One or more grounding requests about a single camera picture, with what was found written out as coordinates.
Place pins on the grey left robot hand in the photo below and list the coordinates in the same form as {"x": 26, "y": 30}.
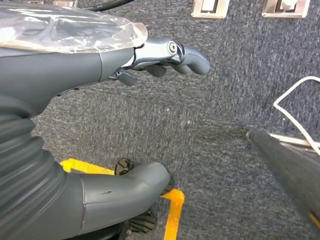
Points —
{"x": 62, "y": 73}

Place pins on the clear plastic film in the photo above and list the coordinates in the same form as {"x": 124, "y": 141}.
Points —
{"x": 75, "y": 30}

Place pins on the black robot leg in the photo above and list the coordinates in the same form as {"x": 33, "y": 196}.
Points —
{"x": 100, "y": 233}

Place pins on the yellow floor tape square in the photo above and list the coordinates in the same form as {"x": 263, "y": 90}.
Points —
{"x": 175, "y": 212}

